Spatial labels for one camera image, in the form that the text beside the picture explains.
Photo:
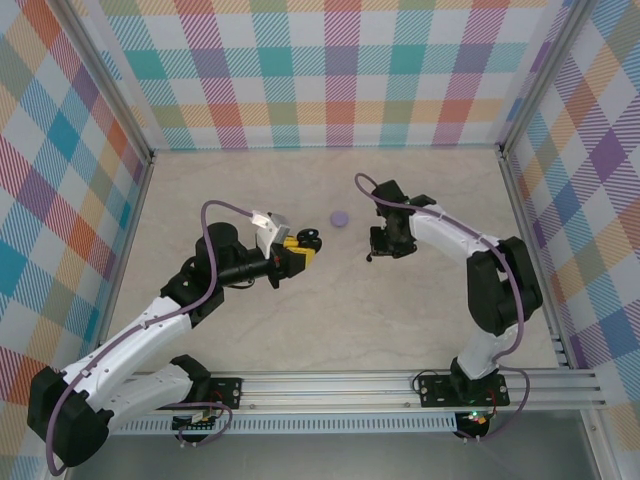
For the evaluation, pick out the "black earbud charging case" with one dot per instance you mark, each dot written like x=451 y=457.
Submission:
x=302 y=235

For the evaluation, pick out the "purple earbud charging case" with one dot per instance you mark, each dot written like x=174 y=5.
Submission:
x=340 y=219

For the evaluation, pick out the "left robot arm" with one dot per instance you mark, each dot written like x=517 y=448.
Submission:
x=130 y=340

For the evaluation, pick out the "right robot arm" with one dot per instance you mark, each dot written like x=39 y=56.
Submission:
x=445 y=232

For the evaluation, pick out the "small circuit board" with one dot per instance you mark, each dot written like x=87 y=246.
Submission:
x=195 y=425
x=475 y=419

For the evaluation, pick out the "grey metal sheet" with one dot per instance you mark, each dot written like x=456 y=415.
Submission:
x=325 y=460

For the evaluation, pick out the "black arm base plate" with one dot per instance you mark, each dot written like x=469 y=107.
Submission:
x=435 y=392
x=227 y=392

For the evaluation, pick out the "aluminium table side rail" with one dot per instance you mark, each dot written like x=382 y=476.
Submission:
x=525 y=225
x=131 y=220

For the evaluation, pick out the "aluminium mounting rail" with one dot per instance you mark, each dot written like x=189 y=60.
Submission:
x=325 y=387

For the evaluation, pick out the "aluminium frame post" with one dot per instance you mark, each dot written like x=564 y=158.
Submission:
x=545 y=75
x=111 y=82

